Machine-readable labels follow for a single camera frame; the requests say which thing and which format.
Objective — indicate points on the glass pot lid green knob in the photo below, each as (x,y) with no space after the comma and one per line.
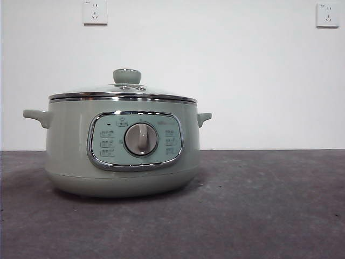
(126,76)

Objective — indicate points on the pale green electric cooking pot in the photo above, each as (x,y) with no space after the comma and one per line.
(67,145)

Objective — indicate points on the white wall socket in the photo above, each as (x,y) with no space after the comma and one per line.
(327,15)
(95,13)

